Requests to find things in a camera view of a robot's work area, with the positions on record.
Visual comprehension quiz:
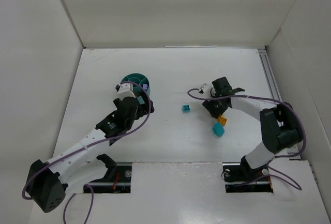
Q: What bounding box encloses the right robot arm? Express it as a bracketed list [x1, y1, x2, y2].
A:
[199, 77, 303, 183]

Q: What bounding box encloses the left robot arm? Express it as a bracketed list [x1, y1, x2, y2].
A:
[22, 97, 154, 213]

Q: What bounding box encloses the orange square lego brick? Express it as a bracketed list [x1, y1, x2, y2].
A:
[218, 115, 227, 126]

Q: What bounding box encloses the teal rounded lego piece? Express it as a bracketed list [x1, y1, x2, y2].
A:
[212, 122, 225, 138]

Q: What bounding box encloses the teal square lego brick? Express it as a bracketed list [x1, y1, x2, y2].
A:
[182, 104, 190, 113]

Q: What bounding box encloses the teal round divided container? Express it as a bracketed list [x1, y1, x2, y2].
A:
[122, 73, 150, 96]

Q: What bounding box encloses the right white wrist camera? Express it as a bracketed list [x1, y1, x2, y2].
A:
[198, 83, 216, 98]

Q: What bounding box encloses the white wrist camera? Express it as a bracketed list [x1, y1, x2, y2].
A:
[115, 83, 136, 100]
[198, 83, 216, 98]

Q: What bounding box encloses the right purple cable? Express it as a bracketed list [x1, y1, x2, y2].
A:
[187, 87, 307, 191]

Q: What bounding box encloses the purple cable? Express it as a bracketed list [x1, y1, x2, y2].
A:
[21, 81, 152, 224]
[187, 87, 307, 191]

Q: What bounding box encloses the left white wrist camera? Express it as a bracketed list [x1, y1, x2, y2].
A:
[115, 83, 136, 100]

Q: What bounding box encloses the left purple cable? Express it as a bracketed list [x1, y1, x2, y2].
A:
[21, 81, 152, 224]

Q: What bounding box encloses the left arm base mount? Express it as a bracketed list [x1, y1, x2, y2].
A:
[88, 154, 132, 194]

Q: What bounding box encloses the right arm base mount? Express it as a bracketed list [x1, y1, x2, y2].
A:
[221, 162, 274, 193]

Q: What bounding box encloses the aluminium rail right side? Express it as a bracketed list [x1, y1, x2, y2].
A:
[258, 48, 302, 160]

